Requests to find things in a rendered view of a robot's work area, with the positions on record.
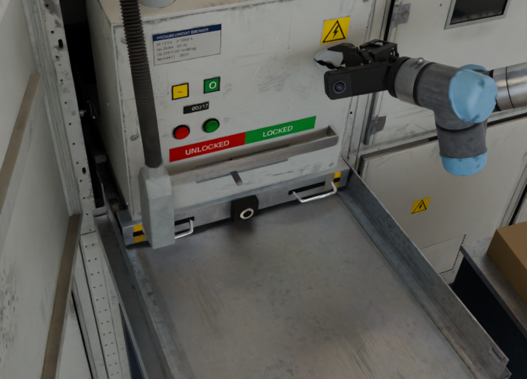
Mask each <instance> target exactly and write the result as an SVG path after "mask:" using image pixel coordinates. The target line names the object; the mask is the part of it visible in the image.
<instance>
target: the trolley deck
mask: <svg viewBox="0 0 527 379"><path fill-rule="evenodd" d="M93 218H94V223H95V227H96V235H97V238H98V240H99V243H100V247H101V249H102V252H103V255H104V259H105V261H106V263H107V267H108V270H109V272H110V275H111V279H112V282H113V284H114V288H115V291H116V294H117V296H118V300H119V303H120V305H121V308H122V312H123V315H124V317H125V321H126V324H127V327H128V329H129V333H130V336H131V338H132V341H133V345H134V348H135V350H136V354H137V357H138V359H139V362H140V366H141V369H142V371H143V374H144V378H145V379H165V378H164V376H163V373H162V369H161V367H160V365H159V362H158V358H157V356H156V354H155V351H154V348H153V345H152V343H151V339H150V337H149V334H148V332H147V328H146V326H145V323H144V319H143V317H142V315H141V312H140V309H139V306H138V304H137V301H136V298H135V295H134V292H133V289H132V287H131V284H130V281H129V278H128V276H127V273H126V270H125V267H124V264H123V262H122V259H121V256H120V253H119V251H118V247H117V245H116V242H115V240H114V236H113V234H112V231H111V228H110V225H109V223H108V220H107V217H106V215H103V216H100V217H93ZM137 246H138V249H139V251H140V255H141V257H142V259H143V261H144V264H145V267H146V269H147V273H148V274H149V277H150V279H151V282H152V285H153V287H154V291H155V292H156V295H157V297H158V301H159V303H160V305H161V307H162V310H163V313H164V315H165V319H166V321H167V323H168V325H169V328H170V331H171V333H172V336H173V339H174V341H175V343H176V346H177V349H178V351H179V353H180V357H181V359H182V361H183V364H184V367H185V369H186V371H187V375H188V377H189V379H476V378H475V377H474V375H473V374H472V372H470V370H469V369H468V368H467V366H466V365H465V363H464V362H463V360H462V359H461V358H460V357H459V356H458V354H457V353H456V351H455V350H454V349H453V347H452V346H451V344H450V343H449V342H448V341H447V340H446V338H445V337H444V335H443V334H442V333H441V331H440V330H439V329H438V328H437V327H436V325H435V324H434V322H433V321H432V320H431V318H430V317H429V315H428V314H427V313H426V312H425V311H424V309H423V308H422V306H421V305H420V303H419V302H418V301H417V299H416V298H415V297H414V296H413V294H412V293H411V292H410V290H409V289H408V287H407V286H406V285H405V284H404V283H403V281H402V280H401V279H400V277H399V276H398V274H397V273H396V272H395V270H394V269H393V268H392V267H391V265H390V264H389V263H388V261H387V260H386V258H385V257H384V256H383V254H382V253H381V252H380V251H379V249H378V248H377V247H376V245H375V244H374V242H373V241H372V240H371V238H370V237H369V236H368V235H367V233H366V232H365V230H364V229H363V228H362V226H361V225H360V224H359V223H358V222H357V220H356V219H355V218H354V216H353V215H352V213H351V212H350V210H349V209H348V208H347V207H346V206H345V204H344V203H343V201H342V200H341V199H340V197H339V196H338V194H335V195H330V196H328V197H325V198H322V199H317V200H314V201H310V202H300V201H298V200H297V199H294V200H292V201H288V202H284V203H280V204H277V205H274V206H268V207H266V208H263V209H259V210H258V215H257V216H255V217H250V218H248V219H244V220H240V221H236V222H233V220H232V219H231V217H228V218H226V219H223V220H218V221H214V222H211V223H208V224H203V225H200V226H197V227H194V231H193V233H192V234H190V235H186V236H184V237H181V238H178V239H175V243H173V244H171V245H167V246H163V247H160V248H157V249H152V248H151V244H150V243H149V242H148V241H142V242H138V243H137Z"/></svg>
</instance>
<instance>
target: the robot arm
mask: <svg viewBox="0 0 527 379"><path fill-rule="evenodd" d="M378 42H382V43H385V44H386V45H385V46H382V45H378V44H375V43H378ZM392 48H393V49H392ZM328 61H330V62H333V63H334V65H333V64H331V63H326V62H328ZM314 62H315V63H316V64H317V65H318V67H319V68H320V70H321V71H322V73H323V74H324V84H325V94H326V95H327V96H328V98H329V99H330V100H337V99H342V98H346V97H354V96H359V95H365V94H368V93H376V92H381V91H385V90H388V92H389V94H390V95H391V96H392V97H395V98H398V99H399V100H400V101H403V102H406V103H409V104H413V105H416V106H419V107H422V108H426V109H430V110H432V111H433V112H434V120H435V125H436V130H437V135H438V144H439V149H440V152H439V155H440V157H441V158H442V164H443V166H444V168H445V170H446V171H447V172H449V173H451V174H453V175H456V176H462V177H463V176H470V175H473V174H476V173H478V172H479V171H481V170H482V169H483V168H484V167H485V164H486V162H487V154H486V153H487V152H488V149H487V147H486V144H485V136H486V130H487V122H488V117H489V116H490V115H491V113H493V112H498V111H506V110H510V109H515V108H522V107H527V62H525V63H521V64H515V65H511V66H508V67H502V68H497V69H494V70H491V71H488V70H487V69H486V68H485V67H483V66H481V65H475V64H467V65H464V66H462V67H460V68H458V67H452V66H449V65H445V64H439V63H435V62H431V61H428V60H424V58H423V57H419V58H411V57H407V56H402V57H399V53H398V44H397V43H393V42H386V41H383V40H379V39H373V40H372V41H369V42H366V43H364V44H362V45H360V46H359V49H358V47H355V46H354V45H353V44H351V43H347V42H345V43H341V44H339V45H336V46H331V47H329V48H326V49H323V50H320V51H318V52H317V53H316V54H315V55H314Z"/></svg>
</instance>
